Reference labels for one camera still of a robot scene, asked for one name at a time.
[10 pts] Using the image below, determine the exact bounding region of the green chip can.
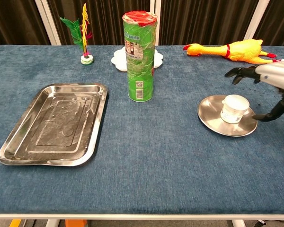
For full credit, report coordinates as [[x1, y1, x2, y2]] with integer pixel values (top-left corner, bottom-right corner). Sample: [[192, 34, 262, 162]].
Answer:
[[122, 10, 158, 103]]

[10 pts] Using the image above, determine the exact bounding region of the small white jar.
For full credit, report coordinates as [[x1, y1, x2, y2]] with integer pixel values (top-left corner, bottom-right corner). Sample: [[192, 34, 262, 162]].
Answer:
[[220, 94, 250, 124]]

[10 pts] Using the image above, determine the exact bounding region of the blue tablecloth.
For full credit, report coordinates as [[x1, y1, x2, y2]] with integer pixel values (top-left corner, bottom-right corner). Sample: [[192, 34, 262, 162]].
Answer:
[[0, 44, 284, 215]]

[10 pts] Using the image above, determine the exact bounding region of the white flower-shaped plate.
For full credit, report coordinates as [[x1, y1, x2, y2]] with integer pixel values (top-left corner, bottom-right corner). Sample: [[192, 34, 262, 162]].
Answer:
[[110, 46, 164, 71]]

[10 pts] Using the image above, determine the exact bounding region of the round stainless steel plate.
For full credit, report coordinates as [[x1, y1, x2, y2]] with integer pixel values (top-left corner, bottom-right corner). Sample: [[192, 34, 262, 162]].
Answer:
[[197, 95, 258, 137]]

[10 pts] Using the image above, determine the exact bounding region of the colourful feather shuttlecock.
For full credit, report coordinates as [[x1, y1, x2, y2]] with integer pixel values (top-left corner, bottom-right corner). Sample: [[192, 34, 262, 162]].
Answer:
[[59, 2, 94, 66]]

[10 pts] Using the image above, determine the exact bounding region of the rectangular stainless steel tray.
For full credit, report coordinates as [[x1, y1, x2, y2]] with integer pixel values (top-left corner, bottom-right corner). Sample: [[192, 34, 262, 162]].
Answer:
[[0, 83, 109, 166]]

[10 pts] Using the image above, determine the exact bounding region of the dark pleated curtain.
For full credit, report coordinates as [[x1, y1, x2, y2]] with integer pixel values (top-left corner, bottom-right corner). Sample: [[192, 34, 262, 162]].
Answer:
[[47, 0, 152, 46], [157, 0, 260, 46], [0, 0, 50, 48], [253, 0, 284, 47]]

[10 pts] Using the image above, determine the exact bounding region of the yellow rubber chicken toy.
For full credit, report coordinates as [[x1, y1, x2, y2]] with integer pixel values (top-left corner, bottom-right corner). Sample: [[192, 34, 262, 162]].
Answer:
[[182, 39, 282, 65]]

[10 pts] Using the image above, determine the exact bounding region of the orange box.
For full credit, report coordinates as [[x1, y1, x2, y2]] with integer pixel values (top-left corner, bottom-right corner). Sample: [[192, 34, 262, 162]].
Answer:
[[65, 219, 88, 227]]

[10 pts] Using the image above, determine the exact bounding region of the white table frame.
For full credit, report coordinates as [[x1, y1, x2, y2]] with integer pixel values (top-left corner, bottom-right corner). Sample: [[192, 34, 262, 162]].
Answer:
[[0, 213, 284, 227]]

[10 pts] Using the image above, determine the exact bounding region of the white partition post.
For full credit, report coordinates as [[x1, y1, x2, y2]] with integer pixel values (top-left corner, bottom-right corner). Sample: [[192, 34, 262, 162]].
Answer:
[[34, 0, 62, 46], [149, 0, 161, 46], [243, 0, 271, 41]]

